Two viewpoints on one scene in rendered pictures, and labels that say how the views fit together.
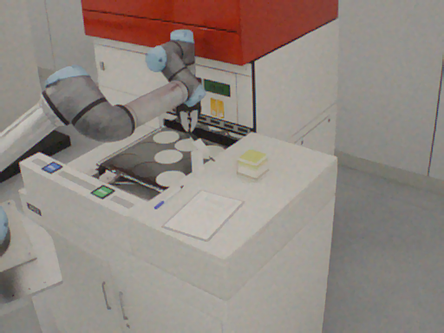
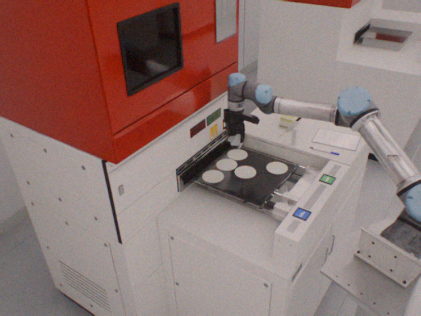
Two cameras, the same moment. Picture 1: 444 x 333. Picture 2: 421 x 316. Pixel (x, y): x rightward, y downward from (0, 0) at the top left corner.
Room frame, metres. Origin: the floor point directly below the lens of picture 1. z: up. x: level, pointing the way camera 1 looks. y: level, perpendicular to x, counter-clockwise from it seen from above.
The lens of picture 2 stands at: (2.08, 1.61, 2.01)
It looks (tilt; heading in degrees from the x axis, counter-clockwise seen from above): 34 degrees down; 264
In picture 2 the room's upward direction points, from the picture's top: 2 degrees counter-clockwise
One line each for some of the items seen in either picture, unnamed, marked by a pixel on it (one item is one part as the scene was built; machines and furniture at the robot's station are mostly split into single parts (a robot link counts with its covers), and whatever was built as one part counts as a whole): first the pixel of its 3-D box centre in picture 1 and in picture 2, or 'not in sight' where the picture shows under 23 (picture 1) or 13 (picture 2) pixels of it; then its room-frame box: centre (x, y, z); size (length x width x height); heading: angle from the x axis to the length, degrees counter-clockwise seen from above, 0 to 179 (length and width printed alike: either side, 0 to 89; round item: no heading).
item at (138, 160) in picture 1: (168, 157); (245, 172); (1.76, 0.10, 0.90); 0.34 x 0.34 x 0.01; 49
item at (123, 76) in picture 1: (167, 93); (179, 155); (2.06, 0.09, 1.02); 0.82 x 0.03 x 0.40; 49
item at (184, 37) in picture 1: (182, 47); (237, 87); (1.79, 0.02, 1.29); 0.09 x 0.08 x 0.11; 141
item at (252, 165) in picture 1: (252, 165); (289, 120); (1.48, -0.17, 1.00); 0.07 x 0.07 x 0.07; 49
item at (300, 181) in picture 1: (241, 204); (299, 141); (1.43, -0.13, 0.89); 0.62 x 0.35 x 0.14; 139
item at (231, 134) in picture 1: (202, 133); (206, 160); (1.93, -0.03, 0.89); 0.44 x 0.02 x 0.10; 49
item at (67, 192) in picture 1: (80, 199); (314, 209); (1.53, 0.38, 0.89); 0.55 x 0.09 x 0.14; 49
